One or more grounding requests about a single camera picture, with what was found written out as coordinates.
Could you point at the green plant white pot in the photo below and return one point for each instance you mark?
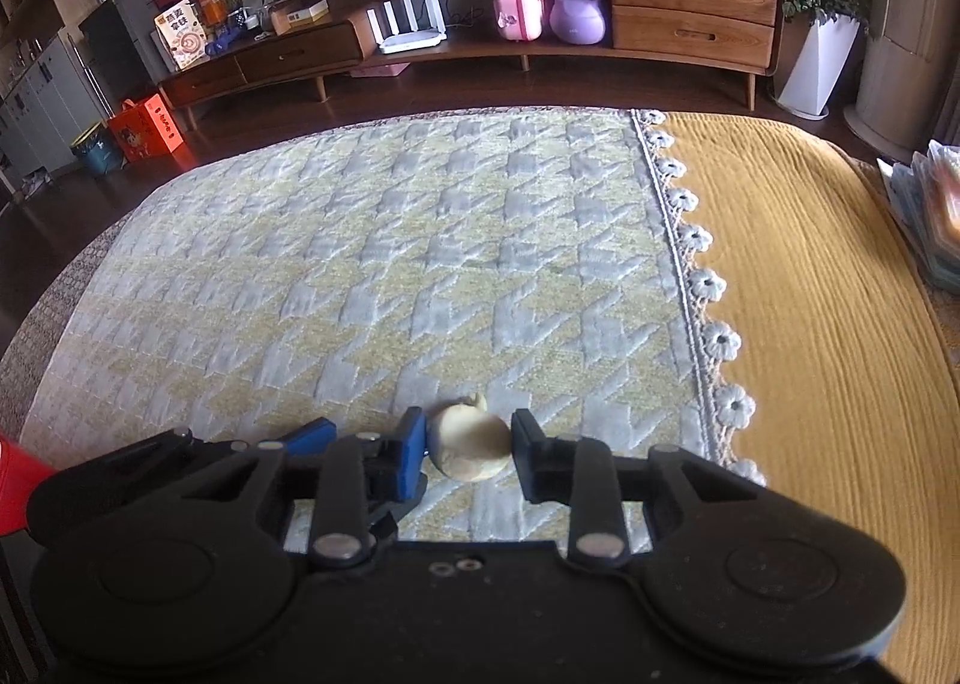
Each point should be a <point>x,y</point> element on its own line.
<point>817,54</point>

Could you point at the white router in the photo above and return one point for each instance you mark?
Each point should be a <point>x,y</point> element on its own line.
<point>409,28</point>

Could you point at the beige ribbed tower appliance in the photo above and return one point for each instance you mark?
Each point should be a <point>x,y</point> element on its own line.
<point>911,31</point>

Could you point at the grey wall cabinet unit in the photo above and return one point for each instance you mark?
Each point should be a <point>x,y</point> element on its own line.
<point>30,54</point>

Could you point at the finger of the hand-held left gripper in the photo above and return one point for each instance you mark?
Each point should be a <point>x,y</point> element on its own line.
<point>311,438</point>

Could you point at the beige round toy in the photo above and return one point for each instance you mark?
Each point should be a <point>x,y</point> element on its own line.
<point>469,440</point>

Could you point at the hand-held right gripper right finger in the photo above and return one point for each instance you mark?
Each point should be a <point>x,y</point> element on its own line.
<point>527,459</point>

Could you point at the dark grey fridge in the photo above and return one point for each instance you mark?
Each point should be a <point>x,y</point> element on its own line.
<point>124,35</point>

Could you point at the teal bucket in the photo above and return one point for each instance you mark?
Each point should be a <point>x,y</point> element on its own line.
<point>97,151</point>

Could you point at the small cream box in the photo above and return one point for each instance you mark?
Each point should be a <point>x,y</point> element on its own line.
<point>300,18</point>

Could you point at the pink toy backpack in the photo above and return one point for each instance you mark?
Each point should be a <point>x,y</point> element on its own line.
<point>519,9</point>

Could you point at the purple kettlebell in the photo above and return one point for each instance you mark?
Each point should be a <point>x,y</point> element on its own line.
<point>576,13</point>

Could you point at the wooden tv console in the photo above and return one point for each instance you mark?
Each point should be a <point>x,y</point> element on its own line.
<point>690,9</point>

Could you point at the red tin box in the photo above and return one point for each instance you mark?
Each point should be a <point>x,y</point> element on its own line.
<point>19,481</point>

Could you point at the quilted yellow grey blanket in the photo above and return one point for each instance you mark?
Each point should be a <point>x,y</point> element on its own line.
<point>412,264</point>

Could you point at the stack of pastel pouches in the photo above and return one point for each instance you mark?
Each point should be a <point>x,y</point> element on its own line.
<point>926,211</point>

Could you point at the orange gift box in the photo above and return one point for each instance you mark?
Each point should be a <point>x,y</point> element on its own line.
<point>146,129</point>

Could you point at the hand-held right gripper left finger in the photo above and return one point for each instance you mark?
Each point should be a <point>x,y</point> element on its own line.
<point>411,455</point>

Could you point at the flat pink board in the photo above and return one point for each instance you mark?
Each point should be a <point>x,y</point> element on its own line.
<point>381,70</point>

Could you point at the grey patterned bed cover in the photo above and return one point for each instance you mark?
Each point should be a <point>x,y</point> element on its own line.
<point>45,324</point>

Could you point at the mustard yellow blanket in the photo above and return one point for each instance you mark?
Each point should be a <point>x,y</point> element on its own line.
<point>825,324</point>

